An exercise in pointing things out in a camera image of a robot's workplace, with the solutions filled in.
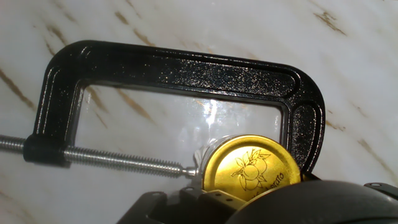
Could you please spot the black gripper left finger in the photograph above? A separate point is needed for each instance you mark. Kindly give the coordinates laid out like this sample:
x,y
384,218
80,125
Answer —
x,y
199,208

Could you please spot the clear glass jar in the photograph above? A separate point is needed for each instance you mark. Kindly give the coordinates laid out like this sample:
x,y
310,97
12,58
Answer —
x,y
203,155

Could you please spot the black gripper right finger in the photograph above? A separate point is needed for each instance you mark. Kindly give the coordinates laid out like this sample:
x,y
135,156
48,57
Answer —
x,y
385,189

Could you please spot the black metal C-clamp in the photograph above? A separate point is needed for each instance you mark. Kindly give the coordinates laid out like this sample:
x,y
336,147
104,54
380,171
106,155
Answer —
x,y
186,71

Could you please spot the marble pattern board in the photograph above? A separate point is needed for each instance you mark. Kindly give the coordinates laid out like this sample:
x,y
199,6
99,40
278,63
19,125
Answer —
x,y
342,62

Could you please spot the gold metal jar lid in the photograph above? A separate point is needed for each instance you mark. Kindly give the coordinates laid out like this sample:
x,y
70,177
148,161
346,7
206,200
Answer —
x,y
248,168

